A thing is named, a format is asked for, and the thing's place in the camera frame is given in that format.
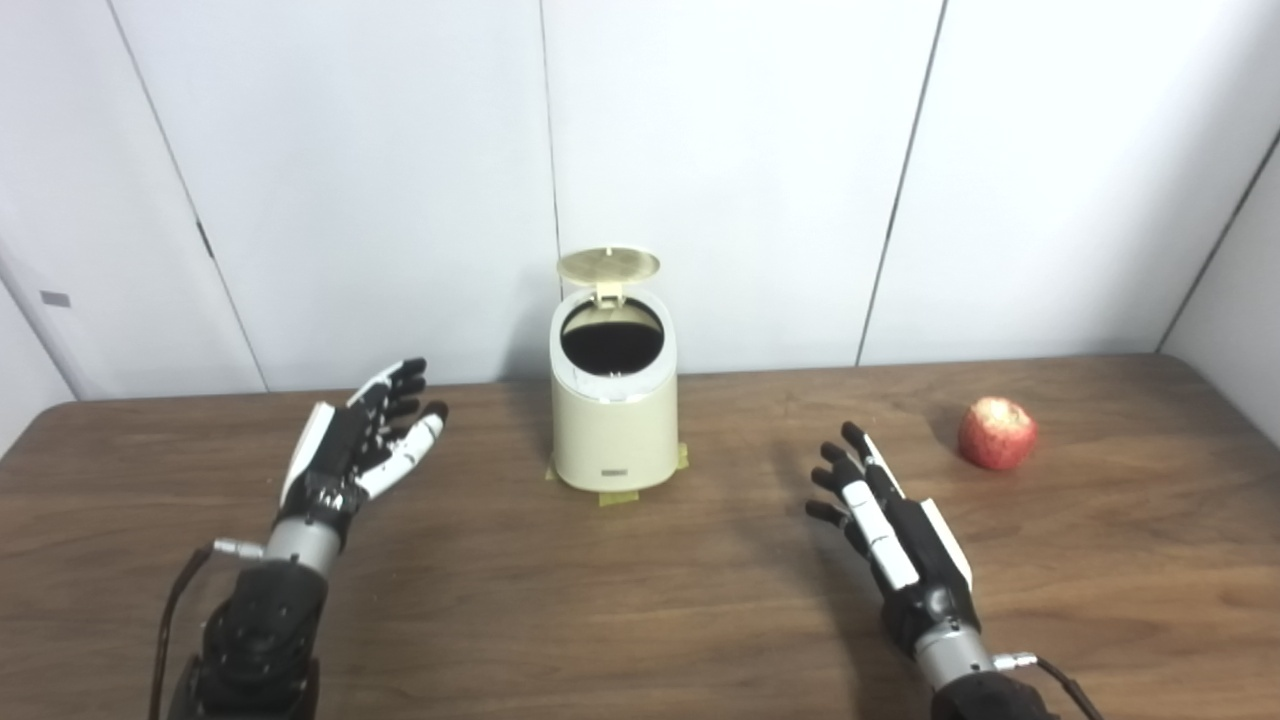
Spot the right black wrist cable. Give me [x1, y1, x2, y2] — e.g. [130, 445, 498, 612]
[992, 652, 1106, 720]

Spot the red apple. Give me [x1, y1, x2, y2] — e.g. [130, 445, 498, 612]
[957, 396, 1039, 472]

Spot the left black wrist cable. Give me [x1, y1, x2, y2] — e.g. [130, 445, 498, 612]
[148, 538, 266, 720]

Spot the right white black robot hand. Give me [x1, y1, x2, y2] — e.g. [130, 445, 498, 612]
[805, 420, 983, 658]

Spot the round cream bin lid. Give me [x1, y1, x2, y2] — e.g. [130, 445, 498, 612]
[556, 245, 662, 306]

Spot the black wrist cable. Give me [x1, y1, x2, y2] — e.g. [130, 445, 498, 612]
[992, 652, 1106, 720]
[148, 538, 266, 720]

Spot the cream-colored bin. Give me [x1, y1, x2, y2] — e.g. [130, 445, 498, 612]
[548, 285, 680, 493]

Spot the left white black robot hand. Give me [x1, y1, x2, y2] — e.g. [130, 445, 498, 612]
[275, 357, 449, 546]

